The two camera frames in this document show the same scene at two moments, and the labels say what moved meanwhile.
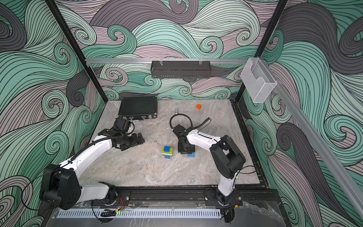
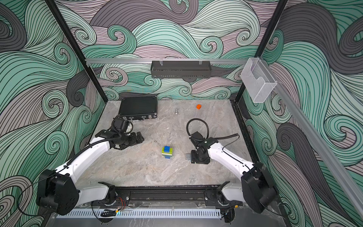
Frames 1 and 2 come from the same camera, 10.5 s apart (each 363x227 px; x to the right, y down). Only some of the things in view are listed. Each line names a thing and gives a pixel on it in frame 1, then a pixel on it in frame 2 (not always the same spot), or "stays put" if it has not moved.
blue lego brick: [167, 149] stays put
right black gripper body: [183, 149] to [195, 155]
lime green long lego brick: [167, 153] stays put
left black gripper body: [130, 141] stays put
